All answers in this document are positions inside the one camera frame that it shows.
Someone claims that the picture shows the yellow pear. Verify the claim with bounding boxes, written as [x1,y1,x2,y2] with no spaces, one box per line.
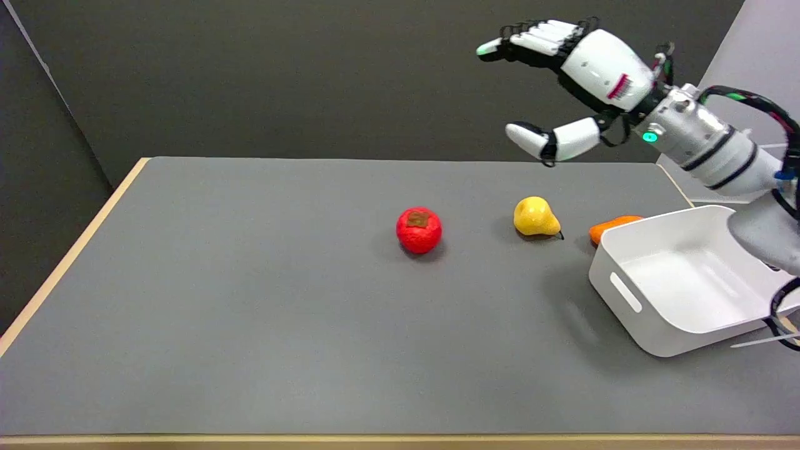
[513,196,564,241]

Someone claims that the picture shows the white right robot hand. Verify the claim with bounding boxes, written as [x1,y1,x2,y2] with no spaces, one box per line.
[476,17,664,168]

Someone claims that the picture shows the orange carrot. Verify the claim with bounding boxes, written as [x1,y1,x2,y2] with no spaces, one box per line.
[589,216,644,246]

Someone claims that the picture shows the white plastic bin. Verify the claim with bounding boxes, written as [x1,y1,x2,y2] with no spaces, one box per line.
[588,204,800,358]

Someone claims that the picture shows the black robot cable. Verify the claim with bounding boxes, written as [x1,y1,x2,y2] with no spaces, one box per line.
[699,86,800,341]

